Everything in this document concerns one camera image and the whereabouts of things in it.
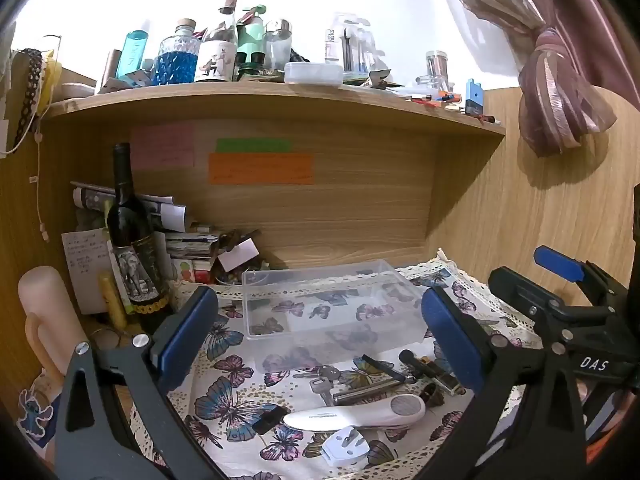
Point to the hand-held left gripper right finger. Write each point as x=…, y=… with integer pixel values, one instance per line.
x=450, y=342

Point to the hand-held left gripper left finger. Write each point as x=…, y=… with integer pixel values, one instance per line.
x=187, y=332

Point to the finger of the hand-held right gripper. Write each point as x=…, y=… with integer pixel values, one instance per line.
x=557, y=262
x=520, y=292

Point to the clear plastic container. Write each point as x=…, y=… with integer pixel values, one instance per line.
x=325, y=315

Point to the black cylinder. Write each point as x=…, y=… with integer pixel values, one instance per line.
x=411, y=360

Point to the butterfly printed lace cloth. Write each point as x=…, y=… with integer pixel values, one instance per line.
x=235, y=385

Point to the yellow marker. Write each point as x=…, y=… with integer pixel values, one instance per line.
x=113, y=302

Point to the stack of papers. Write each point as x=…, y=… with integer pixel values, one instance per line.
x=192, y=245

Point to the silver metal bar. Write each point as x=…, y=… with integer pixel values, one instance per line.
x=367, y=392

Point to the dark wine bottle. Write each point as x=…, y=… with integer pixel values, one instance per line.
x=131, y=240

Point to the white handheld electric device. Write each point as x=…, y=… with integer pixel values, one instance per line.
x=360, y=412

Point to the small black clip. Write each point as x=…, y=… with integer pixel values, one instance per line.
x=266, y=420

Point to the white handwritten paper note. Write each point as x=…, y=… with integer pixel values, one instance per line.
x=87, y=270

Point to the silver keys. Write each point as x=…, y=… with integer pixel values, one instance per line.
x=322, y=385

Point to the beige cup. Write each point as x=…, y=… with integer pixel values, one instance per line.
x=47, y=310

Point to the white power adapter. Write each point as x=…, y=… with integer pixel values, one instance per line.
x=345, y=447

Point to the blue cartoon sticker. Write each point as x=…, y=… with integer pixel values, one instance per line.
x=36, y=410

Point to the orange sticky note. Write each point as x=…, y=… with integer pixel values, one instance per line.
x=261, y=169

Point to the pink sticky note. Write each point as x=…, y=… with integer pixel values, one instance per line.
x=162, y=147

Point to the green sticky note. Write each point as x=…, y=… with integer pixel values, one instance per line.
x=254, y=145

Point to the mauve striped curtain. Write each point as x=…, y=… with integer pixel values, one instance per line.
x=565, y=60

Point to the clear glass jar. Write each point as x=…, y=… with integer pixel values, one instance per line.
x=434, y=67

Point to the wooden shelf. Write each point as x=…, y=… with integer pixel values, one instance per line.
x=300, y=100

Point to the glass bottle with blue beads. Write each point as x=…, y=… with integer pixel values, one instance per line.
x=175, y=60

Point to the clear bottle with white label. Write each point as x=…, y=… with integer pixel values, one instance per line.
x=217, y=55

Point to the light blue bottle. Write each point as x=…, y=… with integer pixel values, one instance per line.
x=131, y=55

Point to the black lace band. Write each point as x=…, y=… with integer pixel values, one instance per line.
x=27, y=95

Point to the white plastic box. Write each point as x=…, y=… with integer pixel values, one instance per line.
x=313, y=73

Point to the mint green bottle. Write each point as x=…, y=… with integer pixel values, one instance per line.
x=251, y=40

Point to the clear packaged tool set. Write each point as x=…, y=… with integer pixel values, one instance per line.
x=350, y=42

